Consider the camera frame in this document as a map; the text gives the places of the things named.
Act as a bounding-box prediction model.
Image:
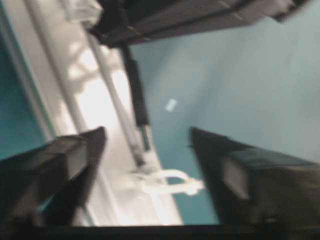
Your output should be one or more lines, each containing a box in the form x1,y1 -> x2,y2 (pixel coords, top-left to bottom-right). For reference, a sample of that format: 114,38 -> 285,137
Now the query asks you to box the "white zip-tie ring far end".
129,168 -> 204,197

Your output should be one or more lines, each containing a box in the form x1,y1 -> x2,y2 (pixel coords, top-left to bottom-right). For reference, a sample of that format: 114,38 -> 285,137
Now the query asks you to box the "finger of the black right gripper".
88,0 -> 310,48

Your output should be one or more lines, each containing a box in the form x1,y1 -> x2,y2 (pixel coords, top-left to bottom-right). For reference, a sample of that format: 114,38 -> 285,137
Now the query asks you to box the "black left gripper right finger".
190,127 -> 320,225

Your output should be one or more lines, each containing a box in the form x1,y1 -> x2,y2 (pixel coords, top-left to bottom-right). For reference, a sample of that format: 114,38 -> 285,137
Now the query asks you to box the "black USB cable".
121,44 -> 152,153

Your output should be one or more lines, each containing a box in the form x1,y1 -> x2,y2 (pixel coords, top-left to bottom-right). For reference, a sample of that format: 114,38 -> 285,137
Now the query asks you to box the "silver aluminium rail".
0,0 -> 183,227

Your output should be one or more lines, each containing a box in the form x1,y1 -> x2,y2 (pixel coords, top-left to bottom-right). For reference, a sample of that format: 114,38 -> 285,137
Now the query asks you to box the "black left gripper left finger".
0,127 -> 107,227

